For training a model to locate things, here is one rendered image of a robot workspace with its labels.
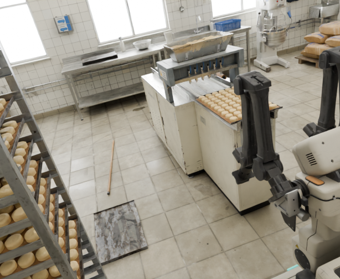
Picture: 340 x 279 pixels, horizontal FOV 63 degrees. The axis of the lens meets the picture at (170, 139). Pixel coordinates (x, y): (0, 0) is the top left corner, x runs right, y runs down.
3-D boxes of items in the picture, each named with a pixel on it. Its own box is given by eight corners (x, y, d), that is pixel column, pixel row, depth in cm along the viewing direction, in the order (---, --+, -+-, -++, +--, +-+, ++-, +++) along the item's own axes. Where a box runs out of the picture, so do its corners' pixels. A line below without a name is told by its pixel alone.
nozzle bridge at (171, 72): (162, 96, 270) (155, 62, 254) (228, 77, 285) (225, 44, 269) (173, 107, 242) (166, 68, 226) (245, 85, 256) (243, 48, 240)
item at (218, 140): (204, 175, 286) (192, 94, 244) (233, 165, 293) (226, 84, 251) (240, 220, 226) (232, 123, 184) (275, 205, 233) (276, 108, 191)
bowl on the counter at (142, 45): (136, 52, 481) (134, 45, 475) (133, 49, 509) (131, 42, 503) (154, 47, 486) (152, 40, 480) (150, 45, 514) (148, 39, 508)
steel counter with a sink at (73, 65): (79, 121, 483) (52, 51, 425) (80, 108, 543) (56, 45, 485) (252, 74, 538) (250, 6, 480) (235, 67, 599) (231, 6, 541)
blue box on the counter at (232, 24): (222, 31, 505) (222, 24, 499) (215, 30, 531) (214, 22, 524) (241, 27, 514) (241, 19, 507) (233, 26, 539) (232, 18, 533)
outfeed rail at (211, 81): (176, 66, 361) (175, 61, 358) (178, 66, 362) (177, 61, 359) (274, 119, 190) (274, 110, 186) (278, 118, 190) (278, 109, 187)
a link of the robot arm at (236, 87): (239, 79, 107) (263, 73, 109) (231, 76, 112) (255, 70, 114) (243, 170, 127) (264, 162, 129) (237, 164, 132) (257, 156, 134)
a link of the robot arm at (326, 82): (328, 53, 116) (349, 47, 118) (317, 52, 121) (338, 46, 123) (320, 141, 136) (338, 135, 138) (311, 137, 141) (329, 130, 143)
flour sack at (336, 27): (315, 34, 509) (316, 24, 501) (332, 29, 520) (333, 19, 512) (351, 37, 448) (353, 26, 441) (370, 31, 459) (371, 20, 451)
